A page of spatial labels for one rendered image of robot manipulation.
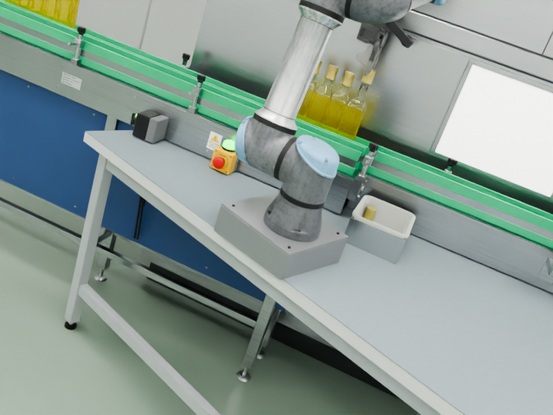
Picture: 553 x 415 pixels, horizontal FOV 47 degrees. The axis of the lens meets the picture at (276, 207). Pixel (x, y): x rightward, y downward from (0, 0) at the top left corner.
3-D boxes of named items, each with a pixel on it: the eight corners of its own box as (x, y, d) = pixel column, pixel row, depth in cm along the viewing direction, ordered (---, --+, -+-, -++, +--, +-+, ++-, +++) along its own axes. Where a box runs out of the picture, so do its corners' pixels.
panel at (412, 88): (551, 200, 210) (602, 104, 197) (552, 202, 207) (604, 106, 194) (305, 103, 227) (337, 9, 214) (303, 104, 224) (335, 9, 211)
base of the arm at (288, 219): (298, 247, 154) (311, 212, 150) (252, 217, 160) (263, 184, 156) (329, 233, 166) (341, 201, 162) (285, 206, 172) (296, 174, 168)
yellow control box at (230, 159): (235, 171, 209) (241, 151, 206) (226, 176, 202) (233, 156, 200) (216, 163, 211) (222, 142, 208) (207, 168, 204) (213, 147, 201)
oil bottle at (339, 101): (331, 153, 216) (352, 94, 208) (327, 156, 211) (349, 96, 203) (316, 146, 217) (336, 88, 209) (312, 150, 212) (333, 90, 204)
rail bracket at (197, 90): (198, 114, 210) (209, 76, 205) (188, 118, 203) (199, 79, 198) (188, 110, 210) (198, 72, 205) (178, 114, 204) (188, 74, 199)
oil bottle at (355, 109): (346, 160, 215) (369, 100, 207) (343, 163, 210) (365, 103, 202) (332, 153, 216) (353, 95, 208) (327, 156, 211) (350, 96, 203)
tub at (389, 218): (406, 238, 202) (416, 214, 198) (397, 263, 181) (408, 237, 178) (356, 216, 205) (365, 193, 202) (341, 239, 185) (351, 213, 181)
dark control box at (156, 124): (164, 140, 214) (169, 117, 211) (152, 145, 207) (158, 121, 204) (142, 132, 216) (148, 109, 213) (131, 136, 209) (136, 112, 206)
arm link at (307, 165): (314, 209, 152) (333, 160, 146) (267, 185, 156) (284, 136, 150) (332, 197, 162) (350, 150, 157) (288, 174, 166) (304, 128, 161)
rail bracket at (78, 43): (81, 67, 218) (89, 29, 213) (69, 68, 212) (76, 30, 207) (72, 62, 219) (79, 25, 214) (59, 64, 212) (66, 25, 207)
